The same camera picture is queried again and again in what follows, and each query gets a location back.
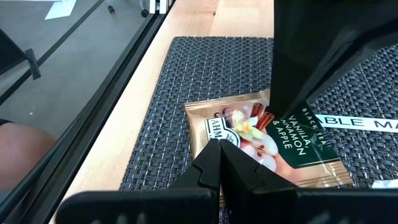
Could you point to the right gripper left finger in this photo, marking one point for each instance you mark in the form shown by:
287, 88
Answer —
186, 205

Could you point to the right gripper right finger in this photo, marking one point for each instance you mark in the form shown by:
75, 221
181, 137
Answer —
264, 205

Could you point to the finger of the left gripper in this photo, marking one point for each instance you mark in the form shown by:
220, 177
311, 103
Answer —
311, 46

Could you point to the tan vanilla cinnamon tea bag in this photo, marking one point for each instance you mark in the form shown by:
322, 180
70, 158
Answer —
295, 146

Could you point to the white table mat label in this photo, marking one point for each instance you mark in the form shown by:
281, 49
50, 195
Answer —
357, 123

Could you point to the grey woven table mat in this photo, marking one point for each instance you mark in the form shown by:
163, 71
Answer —
202, 77

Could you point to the black chair caster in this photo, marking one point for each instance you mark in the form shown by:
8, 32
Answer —
144, 13
110, 9

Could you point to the person's leg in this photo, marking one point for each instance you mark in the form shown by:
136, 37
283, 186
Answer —
21, 155

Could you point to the black desk foot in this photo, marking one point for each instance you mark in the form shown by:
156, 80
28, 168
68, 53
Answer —
32, 62

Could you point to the white paper sheet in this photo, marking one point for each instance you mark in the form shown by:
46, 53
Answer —
60, 9

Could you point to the silver frame bracket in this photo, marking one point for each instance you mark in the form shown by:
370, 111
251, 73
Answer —
161, 6

